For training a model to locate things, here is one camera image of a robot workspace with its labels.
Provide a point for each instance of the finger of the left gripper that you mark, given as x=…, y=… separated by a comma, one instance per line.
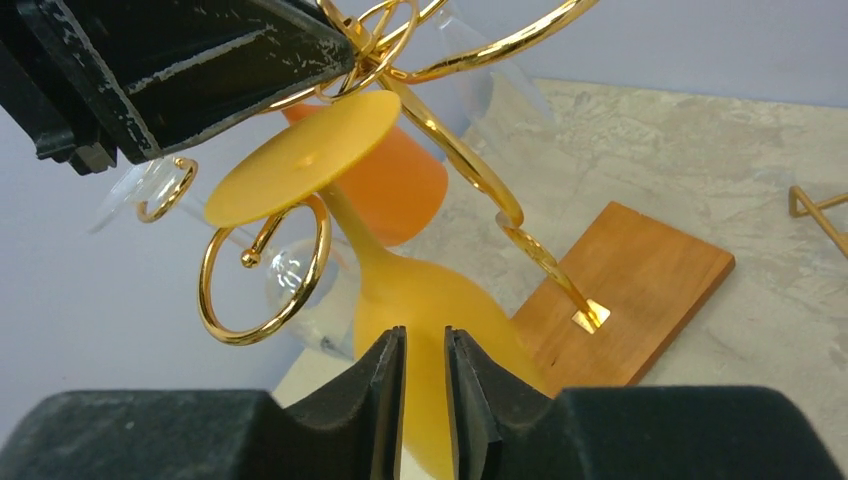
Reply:
x=89, y=81

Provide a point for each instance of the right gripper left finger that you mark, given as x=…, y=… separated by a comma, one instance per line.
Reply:
x=349, y=428

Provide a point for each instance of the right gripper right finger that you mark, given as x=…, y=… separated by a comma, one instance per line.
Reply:
x=502, y=428

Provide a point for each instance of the yellow goblet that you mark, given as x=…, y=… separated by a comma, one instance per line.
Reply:
x=423, y=297

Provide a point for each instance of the gold scroll glass rack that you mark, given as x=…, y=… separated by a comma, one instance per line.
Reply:
x=606, y=310

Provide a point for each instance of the clear glass front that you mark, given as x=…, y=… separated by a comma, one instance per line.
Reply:
x=304, y=280

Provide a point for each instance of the orange plastic goblet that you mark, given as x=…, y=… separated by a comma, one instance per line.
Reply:
x=396, y=189

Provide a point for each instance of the tall clear flute glass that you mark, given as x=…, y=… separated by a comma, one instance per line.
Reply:
x=505, y=106

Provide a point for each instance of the gold rectangular wire rack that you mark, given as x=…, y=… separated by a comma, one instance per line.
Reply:
x=801, y=205

